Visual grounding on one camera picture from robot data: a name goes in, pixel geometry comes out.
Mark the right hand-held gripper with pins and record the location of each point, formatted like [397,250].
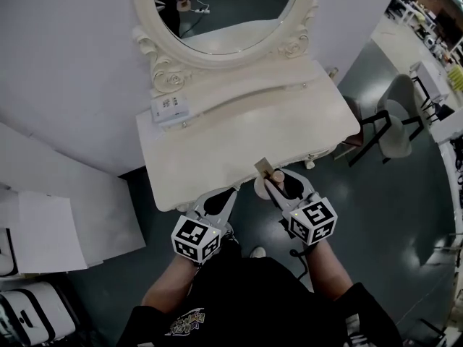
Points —
[313,220]

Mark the white case with black trim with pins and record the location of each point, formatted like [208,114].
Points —
[32,313]

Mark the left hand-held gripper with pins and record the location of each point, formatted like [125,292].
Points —
[195,239]

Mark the white flat box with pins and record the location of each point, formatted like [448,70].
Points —
[170,107]

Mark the white side table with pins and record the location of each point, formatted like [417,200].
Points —
[432,81]

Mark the brown stool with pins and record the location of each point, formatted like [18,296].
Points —
[352,136]

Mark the grey chair with black legs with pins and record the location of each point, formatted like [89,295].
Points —
[394,128]

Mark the person's black shirt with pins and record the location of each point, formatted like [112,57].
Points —
[253,302]

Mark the person's shoe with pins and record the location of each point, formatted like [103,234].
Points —
[257,252]

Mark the person's left forearm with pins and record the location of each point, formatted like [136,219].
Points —
[170,280]

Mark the white dressing table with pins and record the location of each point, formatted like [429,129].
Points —
[253,136]

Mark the oval white framed mirror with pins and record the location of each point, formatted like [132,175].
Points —
[231,9]

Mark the yellow object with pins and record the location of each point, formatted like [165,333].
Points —
[456,80]

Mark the person's right forearm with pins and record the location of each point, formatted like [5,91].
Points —
[331,266]

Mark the white desk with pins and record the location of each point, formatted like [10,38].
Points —
[448,128]

